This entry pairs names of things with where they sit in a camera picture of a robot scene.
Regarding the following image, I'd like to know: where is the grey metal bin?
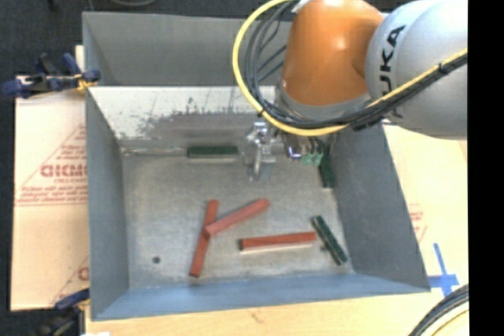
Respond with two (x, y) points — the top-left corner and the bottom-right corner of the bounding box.
(81, 10), (431, 322)

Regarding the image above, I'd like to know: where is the dark green flat block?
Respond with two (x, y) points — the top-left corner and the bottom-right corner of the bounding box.
(310, 215), (350, 267)
(186, 145), (239, 161)
(317, 153), (336, 189)

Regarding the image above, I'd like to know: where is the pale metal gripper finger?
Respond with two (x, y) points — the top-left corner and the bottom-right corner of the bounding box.
(246, 160), (261, 183)
(259, 160), (276, 180)

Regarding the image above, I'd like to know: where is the red-brown flat block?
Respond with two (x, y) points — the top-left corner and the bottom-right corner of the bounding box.
(189, 199), (220, 279)
(238, 231), (318, 253)
(204, 198), (272, 237)

